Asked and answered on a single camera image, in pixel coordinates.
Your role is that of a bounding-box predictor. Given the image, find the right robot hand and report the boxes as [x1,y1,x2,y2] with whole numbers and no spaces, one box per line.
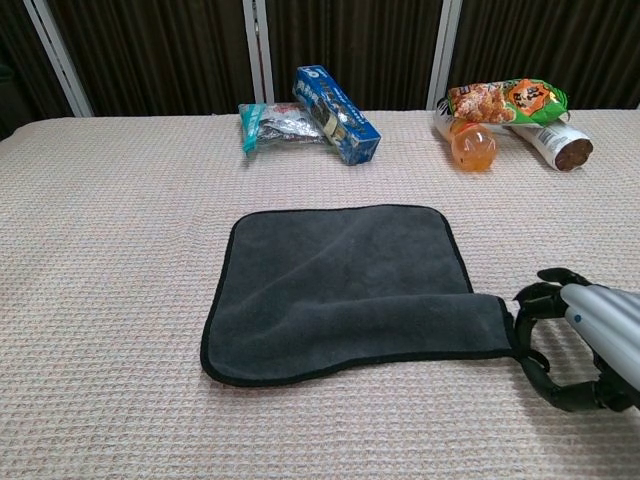
[512,267,640,414]

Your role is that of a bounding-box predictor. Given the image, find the grey and red cloth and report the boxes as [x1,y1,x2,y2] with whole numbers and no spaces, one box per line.
[199,203,519,389]

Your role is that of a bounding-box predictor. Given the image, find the brown drink bottle white label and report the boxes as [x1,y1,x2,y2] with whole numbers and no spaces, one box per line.
[507,112,595,174]

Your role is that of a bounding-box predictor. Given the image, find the orange drink bottle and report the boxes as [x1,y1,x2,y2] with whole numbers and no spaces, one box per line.
[432,97,500,174]

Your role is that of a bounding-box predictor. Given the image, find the green and orange snack bag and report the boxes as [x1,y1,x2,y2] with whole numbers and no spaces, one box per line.
[446,77,571,126]

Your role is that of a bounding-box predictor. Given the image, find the blue snack packet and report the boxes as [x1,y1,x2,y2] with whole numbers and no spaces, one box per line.
[292,65,382,167]

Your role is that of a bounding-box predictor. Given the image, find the silver and teal snack packet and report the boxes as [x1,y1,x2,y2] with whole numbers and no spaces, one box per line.
[237,102,334,157]

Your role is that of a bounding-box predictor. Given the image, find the beige woven tablecloth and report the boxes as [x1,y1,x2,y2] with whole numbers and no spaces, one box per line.
[0,108,640,480]

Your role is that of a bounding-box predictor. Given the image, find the white metal frame post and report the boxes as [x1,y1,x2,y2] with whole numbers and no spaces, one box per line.
[426,0,464,111]
[22,0,95,119]
[241,0,276,105]

